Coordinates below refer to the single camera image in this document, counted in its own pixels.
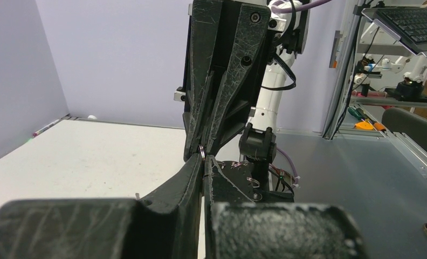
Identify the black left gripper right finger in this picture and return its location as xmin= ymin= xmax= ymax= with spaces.
xmin=204 ymin=155 xmax=369 ymax=258

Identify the dark office chair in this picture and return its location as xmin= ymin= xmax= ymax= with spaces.
xmin=382 ymin=107 xmax=427 ymax=152

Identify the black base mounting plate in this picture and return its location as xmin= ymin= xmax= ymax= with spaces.
xmin=217 ymin=161 xmax=294 ymax=202

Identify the orange handled tool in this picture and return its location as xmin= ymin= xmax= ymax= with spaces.
xmin=354 ymin=121 xmax=375 ymax=131

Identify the large metal keyring with rings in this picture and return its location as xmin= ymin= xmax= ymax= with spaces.
xmin=198 ymin=145 xmax=206 ymax=161

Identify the red and white marker pen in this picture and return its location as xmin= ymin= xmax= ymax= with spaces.
xmin=32 ymin=119 xmax=61 ymax=138

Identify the black computer keyboard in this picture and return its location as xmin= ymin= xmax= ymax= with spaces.
xmin=361 ymin=6 xmax=427 ymax=58

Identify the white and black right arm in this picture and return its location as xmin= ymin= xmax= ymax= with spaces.
xmin=179 ymin=1 xmax=311 ymax=189

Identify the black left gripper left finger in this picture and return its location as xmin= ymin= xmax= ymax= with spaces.
xmin=0 ymin=154 xmax=204 ymax=258

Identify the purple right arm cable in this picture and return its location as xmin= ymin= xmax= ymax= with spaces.
xmin=270 ymin=0 xmax=332 ymax=180

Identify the aluminium table frame rail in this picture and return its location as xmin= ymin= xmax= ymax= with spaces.
xmin=322 ymin=1 xmax=365 ymax=140

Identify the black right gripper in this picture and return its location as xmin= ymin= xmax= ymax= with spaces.
xmin=184 ymin=1 xmax=310 ymax=161

